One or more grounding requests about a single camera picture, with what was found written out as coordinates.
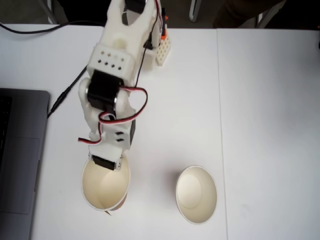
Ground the red white black servo cable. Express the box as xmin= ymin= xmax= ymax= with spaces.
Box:
xmin=152 ymin=0 xmax=169 ymax=38
xmin=76 ymin=85 xmax=149 ymax=146

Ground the brown paper cup with note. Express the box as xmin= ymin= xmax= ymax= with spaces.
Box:
xmin=81 ymin=154 xmax=132 ymax=213

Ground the dark grey laptop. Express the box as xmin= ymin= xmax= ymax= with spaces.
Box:
xmin=0 ymin=87 xmax=51 ymax=240

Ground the black cable with barrel plug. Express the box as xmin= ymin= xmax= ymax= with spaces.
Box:
xmin=46 ymin=65 xmax=89 ymax=119

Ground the grey metal chair leg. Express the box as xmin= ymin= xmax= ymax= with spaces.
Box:
xmin=256 ymin=0 xmax=287 ymax=29
xmin=188 ymin=0 xmax=205 ymax=23
xmin=41 ymin=0 xmax=62 ymax=25

